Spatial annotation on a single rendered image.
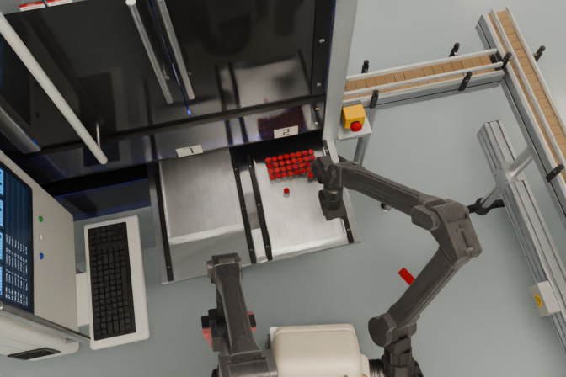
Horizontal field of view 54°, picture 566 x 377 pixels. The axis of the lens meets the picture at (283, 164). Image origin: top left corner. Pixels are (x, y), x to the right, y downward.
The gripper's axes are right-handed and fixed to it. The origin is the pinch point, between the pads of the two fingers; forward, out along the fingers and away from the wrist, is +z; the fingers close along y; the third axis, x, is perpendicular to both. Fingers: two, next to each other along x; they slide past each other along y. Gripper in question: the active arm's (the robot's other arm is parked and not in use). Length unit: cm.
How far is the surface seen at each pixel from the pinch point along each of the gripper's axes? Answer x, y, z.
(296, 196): 7.4, 19.6, 17.2
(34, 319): 83, -21, -19
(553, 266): -88, -13, 56
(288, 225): 12.7, 9.6, 18.8
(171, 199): 52, 28, 16
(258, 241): 24.2, 6.2, 19.4
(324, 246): 2.0, 0.0, 20.5
